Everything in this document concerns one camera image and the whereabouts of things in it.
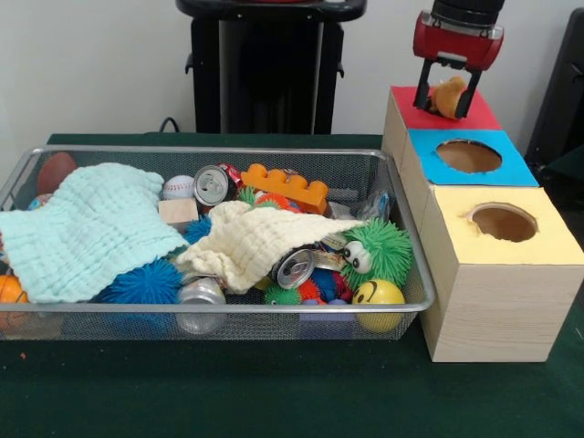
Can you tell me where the mint green waffle cloth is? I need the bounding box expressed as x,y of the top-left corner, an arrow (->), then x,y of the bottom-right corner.
0,162 -> 191,304

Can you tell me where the cream waffle cloth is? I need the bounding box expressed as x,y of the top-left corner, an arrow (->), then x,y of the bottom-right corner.
175,201 -> 366,295

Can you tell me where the yellow smiley ball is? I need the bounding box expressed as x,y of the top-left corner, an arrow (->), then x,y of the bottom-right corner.
352,278 -> 406,331

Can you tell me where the small white baseball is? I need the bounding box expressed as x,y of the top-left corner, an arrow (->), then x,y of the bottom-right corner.
162,175 -> 197,201

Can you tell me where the clear shallow mesh bin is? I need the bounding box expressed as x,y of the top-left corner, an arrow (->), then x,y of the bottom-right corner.
0,146 -> 436,342

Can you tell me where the green fuzzy toy with eyes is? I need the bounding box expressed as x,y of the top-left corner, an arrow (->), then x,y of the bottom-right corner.
339,217 -> 414,293

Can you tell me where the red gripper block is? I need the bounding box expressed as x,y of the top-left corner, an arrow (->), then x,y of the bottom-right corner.
412,11 -> 506,120

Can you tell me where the tan plush animal toy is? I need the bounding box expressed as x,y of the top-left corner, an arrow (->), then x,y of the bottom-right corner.
428,76 -> 469,120

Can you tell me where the wooden box with three holes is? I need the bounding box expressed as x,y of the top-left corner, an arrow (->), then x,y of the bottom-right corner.
381,86 -> 584,363

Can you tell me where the dark green table cloth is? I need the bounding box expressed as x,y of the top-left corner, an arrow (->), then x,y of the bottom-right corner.
0,132 -> 584,438

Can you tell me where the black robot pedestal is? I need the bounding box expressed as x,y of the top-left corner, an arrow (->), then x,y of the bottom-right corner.
176,0 -> 368,136

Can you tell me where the orange toy building block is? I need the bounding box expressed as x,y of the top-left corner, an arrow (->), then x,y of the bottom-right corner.
241,163 -> 329,215

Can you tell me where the small brown football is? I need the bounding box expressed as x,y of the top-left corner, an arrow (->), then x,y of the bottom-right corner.
36,151 -> 78,196

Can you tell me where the small orange basketball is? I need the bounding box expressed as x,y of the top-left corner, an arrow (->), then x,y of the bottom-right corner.
0,274 -> 30,331

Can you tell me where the crushed black silver can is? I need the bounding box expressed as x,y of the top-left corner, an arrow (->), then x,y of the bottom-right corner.
193,163 -> 244,208

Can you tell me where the blue spiky ball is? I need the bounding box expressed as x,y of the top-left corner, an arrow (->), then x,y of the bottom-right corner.
99,257 -> 183,307

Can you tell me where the black stand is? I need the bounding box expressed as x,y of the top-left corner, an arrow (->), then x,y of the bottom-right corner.
525,7 -> 584,170

